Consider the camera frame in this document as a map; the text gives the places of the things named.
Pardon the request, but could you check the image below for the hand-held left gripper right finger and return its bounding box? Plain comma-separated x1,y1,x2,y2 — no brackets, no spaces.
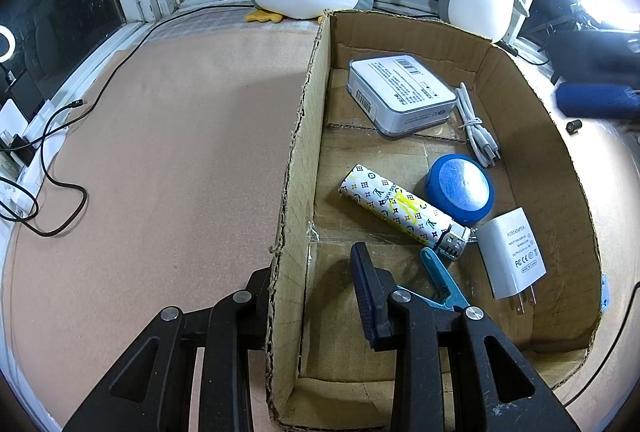
350,242,581,432

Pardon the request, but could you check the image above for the blue round container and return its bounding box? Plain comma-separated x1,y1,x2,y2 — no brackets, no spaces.
422,153,495,227

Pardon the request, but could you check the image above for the teal clothespin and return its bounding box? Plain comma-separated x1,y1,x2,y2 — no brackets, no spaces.
420,247,472,311

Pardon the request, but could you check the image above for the long black cable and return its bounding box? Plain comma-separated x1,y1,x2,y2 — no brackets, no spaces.
0,5,251,238

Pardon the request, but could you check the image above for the ring light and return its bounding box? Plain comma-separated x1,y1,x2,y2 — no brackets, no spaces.
0,25,16,63

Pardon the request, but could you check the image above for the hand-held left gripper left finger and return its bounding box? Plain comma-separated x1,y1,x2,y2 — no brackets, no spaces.
62,267,273,432

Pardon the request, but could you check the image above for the patterned white lighter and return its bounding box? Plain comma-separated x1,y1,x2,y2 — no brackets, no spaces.
339,165,475,260

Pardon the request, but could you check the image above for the white rectangular box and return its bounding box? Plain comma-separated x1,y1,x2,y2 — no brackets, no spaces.
346,55,457,139

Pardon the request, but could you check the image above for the white power strip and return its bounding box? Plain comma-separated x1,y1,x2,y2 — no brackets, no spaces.
0,100,66,223

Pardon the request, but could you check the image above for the cardboard box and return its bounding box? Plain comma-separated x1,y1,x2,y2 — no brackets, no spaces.
267,8,608,430

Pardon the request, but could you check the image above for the white usb cable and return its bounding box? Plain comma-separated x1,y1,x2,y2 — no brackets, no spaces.
455,82,502,168

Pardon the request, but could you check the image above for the white power adapter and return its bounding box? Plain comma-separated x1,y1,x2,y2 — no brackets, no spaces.
475,207,546,315

